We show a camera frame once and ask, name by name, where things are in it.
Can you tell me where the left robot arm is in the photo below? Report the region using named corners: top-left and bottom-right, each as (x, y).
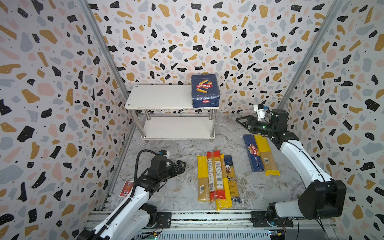
top-left (77, 150), bottom-right (187, 240)

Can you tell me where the red card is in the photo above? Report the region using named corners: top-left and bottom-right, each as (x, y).
top-left (119, 181), bottom-right (134, 198)

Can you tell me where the yellow Pastatime spaghetti bag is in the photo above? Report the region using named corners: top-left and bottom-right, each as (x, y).
top-left (216, 155), bottom-right (233, 211)

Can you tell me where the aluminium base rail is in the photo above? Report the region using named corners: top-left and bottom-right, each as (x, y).
top-left (81, 209), bottom-right (343, 240)

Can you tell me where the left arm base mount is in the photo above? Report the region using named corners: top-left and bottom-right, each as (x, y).
top-left (129, 204), bottom-right (172, 230)

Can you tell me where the yellow spaghetti bag far right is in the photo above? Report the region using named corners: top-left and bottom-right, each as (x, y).
top-left (255, 135), bottom-right (281, 176)

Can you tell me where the blue Barilla spaghetti box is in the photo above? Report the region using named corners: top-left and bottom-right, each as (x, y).
top-left (243, 135), bottom-right (265, 172)

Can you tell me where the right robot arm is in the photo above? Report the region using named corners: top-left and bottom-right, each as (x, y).
top-left (236, 105), bottom-right (347, 225)

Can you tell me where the white two-tier shelf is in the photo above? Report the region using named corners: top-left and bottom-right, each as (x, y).
top-left (125, 85), bottom-right (219, 142)

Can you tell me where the blue Barilla pasta box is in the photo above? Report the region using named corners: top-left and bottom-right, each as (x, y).
top-left (191, 74), bottom-right (221, 108)

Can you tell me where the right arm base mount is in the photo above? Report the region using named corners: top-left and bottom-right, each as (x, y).
top-left (251, 211), bottom-right (294, 228)

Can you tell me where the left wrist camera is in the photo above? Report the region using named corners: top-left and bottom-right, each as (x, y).
top-left (159, 150), bottom-right (170, 158)

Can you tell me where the red spaghetti bag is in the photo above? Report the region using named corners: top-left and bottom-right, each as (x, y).
top-left (207, 151), bottom-right (226, 201)

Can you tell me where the yellow-top spaghetti bag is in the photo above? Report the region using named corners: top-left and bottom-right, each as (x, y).
top-left (197, 156), bottom-right (211, 202)

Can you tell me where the blue-top clear spaghetti bag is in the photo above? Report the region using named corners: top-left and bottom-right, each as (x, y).
top-left (224, 155), bottom-right (241, 203)

